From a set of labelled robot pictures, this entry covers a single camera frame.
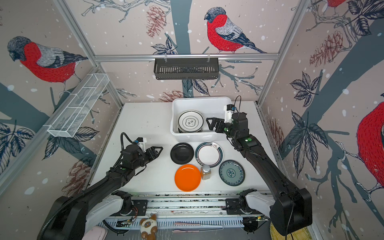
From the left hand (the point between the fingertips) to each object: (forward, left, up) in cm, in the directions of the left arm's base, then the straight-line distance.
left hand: (160, 150), depth 83 cm
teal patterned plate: (-10, -42, -10) cm, 44 cm away
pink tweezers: (-36, -14, -7) cm, 40 cm away
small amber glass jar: (-13, -26, 0) cm, 29 cm away
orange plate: (-12, -16, -11) cm, 22 cm away
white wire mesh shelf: (+17, +42, +20) cm, 50 cm away
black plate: (+3, -12, -10) cm, 16 cm away
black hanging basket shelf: (+56, -14, +18) cm, 60 cm away
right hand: (+9, -29, +15) cm, 34 cm away
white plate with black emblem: (+25, -17, -6) cm, 30 cm away
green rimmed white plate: (+3, -29, -10) cm, 31 cm away
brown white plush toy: (-35, +1, -7) cm, 35 cm away
